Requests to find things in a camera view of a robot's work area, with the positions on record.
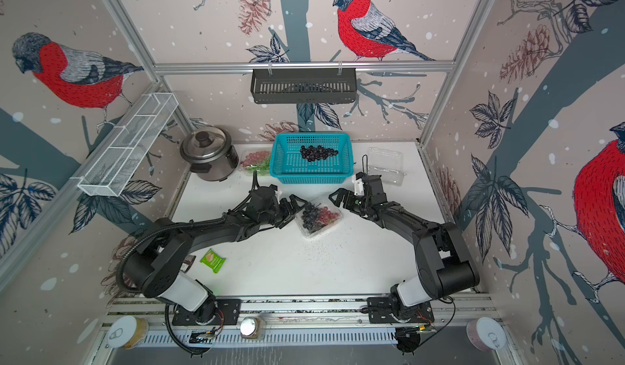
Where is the red grape bunch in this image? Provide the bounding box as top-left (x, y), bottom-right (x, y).
top-left (241, 150), bottom-right (270, 168)
top-left (317, 206), bottom-right (341, 226)

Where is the clear plastic clamshell container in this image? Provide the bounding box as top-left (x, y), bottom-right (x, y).
top-left (239, 149), bottom-right (271, 176)

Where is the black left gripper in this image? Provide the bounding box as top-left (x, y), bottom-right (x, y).
top-left (259, 194), bottom-right (309, 228)

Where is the black hanging wire basket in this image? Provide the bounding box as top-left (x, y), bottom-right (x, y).
top-left (251, 68), bottom-right (357, 105)

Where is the teal plastic basket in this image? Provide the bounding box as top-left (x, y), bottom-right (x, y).
top-left (270, 132), bottom-right (354, 184)

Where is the green snack packet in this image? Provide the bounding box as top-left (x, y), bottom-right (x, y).
top-left (200, 249), bottom-right (226, 274)

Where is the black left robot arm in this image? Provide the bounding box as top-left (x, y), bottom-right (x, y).
top-left (116, 184), bottom-right (307, 315)

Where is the dark purple grape bunch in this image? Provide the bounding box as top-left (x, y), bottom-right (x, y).
top-left (299, 145), bottom-right (339, 162)

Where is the white wire shelf basket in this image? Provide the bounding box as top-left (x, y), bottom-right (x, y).
top-left (77, 92), bottom-right (178, 197)

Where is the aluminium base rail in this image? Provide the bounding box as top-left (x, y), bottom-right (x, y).
top-left (96, 293), bottom-right (501, 349)

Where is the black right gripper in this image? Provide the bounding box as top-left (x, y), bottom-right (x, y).
top-left (330, 186), bottom-right (374, 215)

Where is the stainless steel rice cooker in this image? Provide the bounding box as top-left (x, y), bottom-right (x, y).
top-left (180, 126), bottom-right (239, 182)

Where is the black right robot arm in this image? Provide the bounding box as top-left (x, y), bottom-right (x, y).
top-left (329, 172), bottom-right (480, 321)

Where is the small silver round can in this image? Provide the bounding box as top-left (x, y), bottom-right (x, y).
top-left (239, 317), bottom-right (264, 340)

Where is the green grape bunch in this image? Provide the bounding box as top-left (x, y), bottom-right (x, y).
top-left (248, 161), bottom-right (270, 176)

